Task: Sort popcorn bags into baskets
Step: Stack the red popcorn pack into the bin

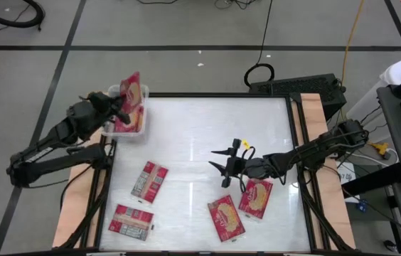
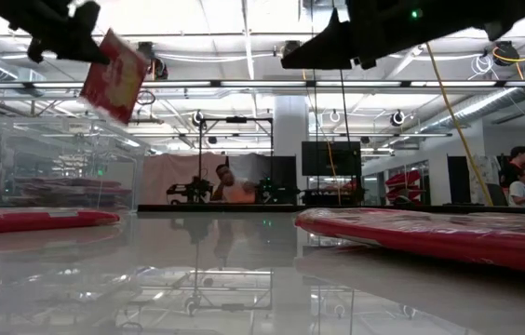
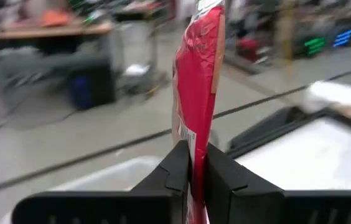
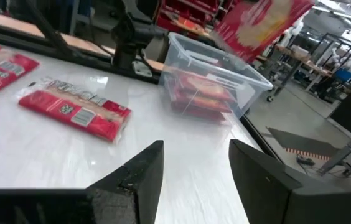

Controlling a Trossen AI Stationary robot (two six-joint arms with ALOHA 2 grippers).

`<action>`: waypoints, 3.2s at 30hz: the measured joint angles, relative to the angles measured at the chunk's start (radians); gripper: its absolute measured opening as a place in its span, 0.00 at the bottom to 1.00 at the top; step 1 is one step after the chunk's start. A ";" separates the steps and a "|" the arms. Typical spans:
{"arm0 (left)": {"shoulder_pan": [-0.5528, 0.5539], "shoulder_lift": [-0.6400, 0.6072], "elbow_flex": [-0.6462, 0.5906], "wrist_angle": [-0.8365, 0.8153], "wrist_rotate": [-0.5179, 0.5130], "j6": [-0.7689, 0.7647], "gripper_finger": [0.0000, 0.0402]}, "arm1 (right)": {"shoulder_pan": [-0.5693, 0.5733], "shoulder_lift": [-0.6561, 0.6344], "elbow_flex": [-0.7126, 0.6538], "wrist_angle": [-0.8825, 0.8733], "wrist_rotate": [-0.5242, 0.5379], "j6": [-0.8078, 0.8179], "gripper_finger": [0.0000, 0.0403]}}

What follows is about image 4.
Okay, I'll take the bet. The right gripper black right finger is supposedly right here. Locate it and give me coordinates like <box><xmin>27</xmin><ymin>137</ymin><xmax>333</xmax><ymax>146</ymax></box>
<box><xmin>228</xmin><ymin>139</ymin><xmax>303</xmax><ymax>224</ymax></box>

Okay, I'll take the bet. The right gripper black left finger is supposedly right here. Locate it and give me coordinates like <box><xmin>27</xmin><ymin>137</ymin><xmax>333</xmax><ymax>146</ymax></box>
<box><xmin>85</xmin><ymin>140</ymin><xmax>165</xmax><ymax>224</ymax></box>

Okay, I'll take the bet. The black floor mat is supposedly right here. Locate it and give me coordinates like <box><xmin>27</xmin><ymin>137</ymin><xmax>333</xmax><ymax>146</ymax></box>
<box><xmin>266</xmin><ymin>126</ymin><xmax>340</xmax><ymax>162</ymax></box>

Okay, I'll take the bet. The clear plastic bin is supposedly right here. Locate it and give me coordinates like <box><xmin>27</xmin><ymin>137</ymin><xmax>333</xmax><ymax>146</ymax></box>
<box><xmin>159</xmin><ymin>31</ymin><xmax>275</xmax><ymax>127</ymax></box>

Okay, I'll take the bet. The wooden workbench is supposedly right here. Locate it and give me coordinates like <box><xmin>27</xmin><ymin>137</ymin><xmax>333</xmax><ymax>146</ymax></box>
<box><xmin>267</xmin><ymin>43</ymin><xmax>334</xmax><ymax>103</ymax></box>

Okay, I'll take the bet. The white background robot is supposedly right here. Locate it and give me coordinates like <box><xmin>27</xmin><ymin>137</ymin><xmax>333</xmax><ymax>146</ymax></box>
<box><xmin>279</xmin><ymin>14</ymin><xmax>306</xmax><ymax>47</ymax></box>

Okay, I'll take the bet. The red shelving unit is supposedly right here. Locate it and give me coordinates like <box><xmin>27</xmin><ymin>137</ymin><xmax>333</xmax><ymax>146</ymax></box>
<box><xmin>156</xmin><ymin>0</ymin><xmax>248</xmax><ymax>37</ymax></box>

